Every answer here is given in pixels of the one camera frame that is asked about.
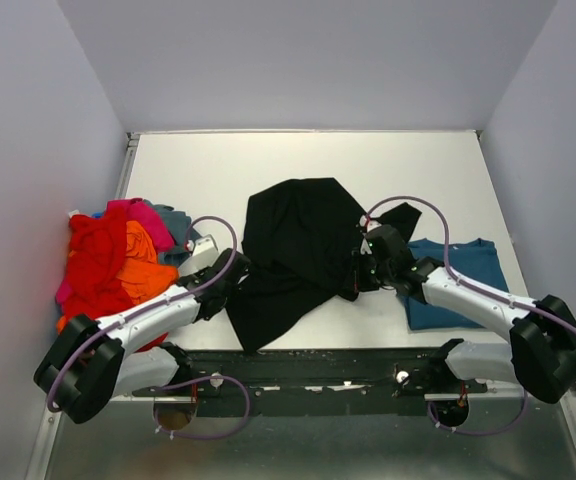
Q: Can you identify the magenta t-shirt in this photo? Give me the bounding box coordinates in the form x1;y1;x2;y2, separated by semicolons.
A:
55;198;175;305

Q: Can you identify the black t-shirt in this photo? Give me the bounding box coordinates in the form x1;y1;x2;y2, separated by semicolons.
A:
224;176;423;354

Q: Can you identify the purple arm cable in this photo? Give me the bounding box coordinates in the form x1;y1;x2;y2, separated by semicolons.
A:
46;215;239;413
360;195;576;388

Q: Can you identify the red t-shirt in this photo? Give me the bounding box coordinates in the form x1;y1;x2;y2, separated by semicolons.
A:
62;206;169;354

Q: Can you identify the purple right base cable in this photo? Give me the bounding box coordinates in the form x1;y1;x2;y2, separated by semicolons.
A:
428;387;528;437

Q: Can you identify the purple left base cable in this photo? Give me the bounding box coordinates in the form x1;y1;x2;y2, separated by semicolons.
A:
155;375;252;442

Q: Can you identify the folded teal t-shirt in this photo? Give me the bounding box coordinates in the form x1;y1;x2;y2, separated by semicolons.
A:
398;238;510;331

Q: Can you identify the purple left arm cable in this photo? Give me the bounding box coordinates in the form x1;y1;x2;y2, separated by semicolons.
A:
46;215;239;413

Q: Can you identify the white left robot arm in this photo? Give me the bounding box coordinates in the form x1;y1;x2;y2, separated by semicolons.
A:
34;248;250;424

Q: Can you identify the orange t-shirt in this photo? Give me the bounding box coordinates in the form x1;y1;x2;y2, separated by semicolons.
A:
56;220;180;333

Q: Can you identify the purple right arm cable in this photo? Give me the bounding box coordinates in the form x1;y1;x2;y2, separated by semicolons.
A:
360;195;576;388

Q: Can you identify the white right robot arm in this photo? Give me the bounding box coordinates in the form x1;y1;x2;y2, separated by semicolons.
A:
354;220;576;404

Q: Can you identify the grey-blue t-shirt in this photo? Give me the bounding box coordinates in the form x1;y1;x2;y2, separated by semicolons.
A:
145;200;201;267

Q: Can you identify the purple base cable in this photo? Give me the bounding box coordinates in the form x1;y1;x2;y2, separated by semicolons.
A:
428;387;528;437
155;375;252;442

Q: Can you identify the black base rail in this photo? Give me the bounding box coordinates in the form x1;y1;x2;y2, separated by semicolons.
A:
135;348;487;417

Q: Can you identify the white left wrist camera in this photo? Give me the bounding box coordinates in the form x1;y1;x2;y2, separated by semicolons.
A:
188;235;219;274

